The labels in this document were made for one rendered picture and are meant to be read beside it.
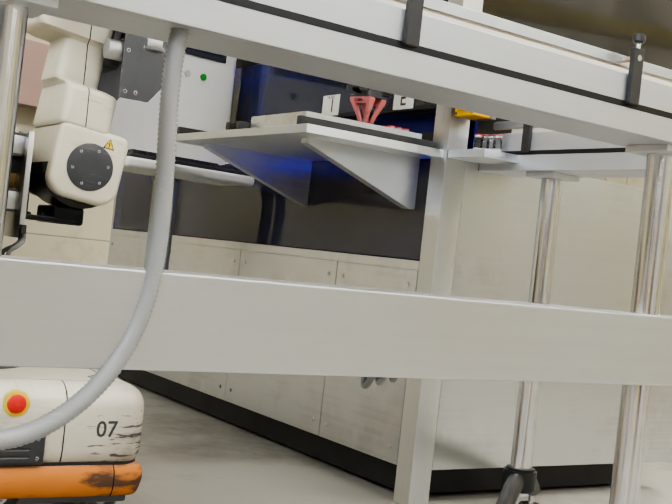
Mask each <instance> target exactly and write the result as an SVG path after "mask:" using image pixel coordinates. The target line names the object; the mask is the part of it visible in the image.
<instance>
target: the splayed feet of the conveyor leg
mask: <svg viewBox="0 0 672 504"><path fill-rule="evenodd" d="M502 487H503V488H502V490H501V492H500V495H499V497H498V500H497V502H496V504H516V502H517V499H518V496H519V494H520V493H521V494H528V501H520V502H519V504H539V503H536V502H533V501H534V498H535V497H536V495H537V494H538V493H539V491H540V484H539V482H538V480H537V471H535V469H534V468H532V467H531V469H530V470H523V469H517V468H513V467H511V466H510V464H507V465H506V466H504V468H503V477H502Z"/></svg>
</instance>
